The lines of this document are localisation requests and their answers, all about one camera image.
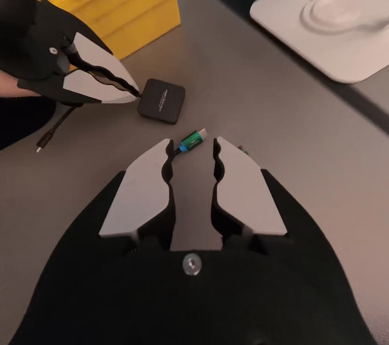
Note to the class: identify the person's left forearm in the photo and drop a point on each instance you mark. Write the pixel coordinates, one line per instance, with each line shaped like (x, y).
(12, 86)

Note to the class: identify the dark grey adapter hub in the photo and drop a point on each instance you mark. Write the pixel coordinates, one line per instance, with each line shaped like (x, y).
(161, 101)

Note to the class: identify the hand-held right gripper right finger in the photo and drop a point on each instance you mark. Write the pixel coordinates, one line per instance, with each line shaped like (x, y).
(249, 193)

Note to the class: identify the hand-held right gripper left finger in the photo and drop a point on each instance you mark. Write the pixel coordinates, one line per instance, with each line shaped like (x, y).
(136, 196)

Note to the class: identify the yellow storage bin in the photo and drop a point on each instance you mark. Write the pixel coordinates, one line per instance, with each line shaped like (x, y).
(127, 1)

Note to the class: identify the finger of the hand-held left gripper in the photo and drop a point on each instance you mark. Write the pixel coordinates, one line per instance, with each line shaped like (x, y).
(94, 89)
(97, 54)

